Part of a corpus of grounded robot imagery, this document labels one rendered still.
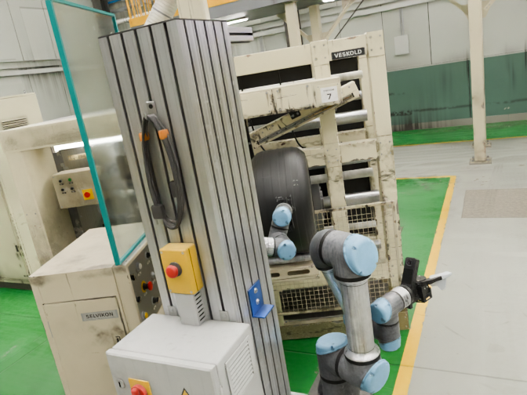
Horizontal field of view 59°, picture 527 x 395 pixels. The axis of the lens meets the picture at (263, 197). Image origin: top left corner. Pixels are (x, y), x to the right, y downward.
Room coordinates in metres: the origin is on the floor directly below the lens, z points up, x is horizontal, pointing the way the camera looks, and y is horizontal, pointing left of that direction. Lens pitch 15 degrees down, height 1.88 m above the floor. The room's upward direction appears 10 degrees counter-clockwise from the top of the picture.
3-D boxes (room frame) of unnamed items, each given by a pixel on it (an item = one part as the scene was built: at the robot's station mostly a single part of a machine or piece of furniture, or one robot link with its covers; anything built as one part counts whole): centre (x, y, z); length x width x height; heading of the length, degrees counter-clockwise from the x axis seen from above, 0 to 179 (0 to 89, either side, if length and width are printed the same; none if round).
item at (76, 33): (1.91, 0.55, 1.74); 0.55 x 0.02 x 0.95; 173
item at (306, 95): (2.72, -0.23, 1.71); 0.61 x 0.25 x 0.15; 83
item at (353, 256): (1.32, -0.23, 1.09); 0.15 x 0.12 x 0.55; 37
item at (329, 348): (1.42, -0.16, 0.88); 0.13 x 0.12 x 0.14; 37
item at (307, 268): (2.30, -0.05, 0.83); 0.36 x 0.09 x 0.06; 83
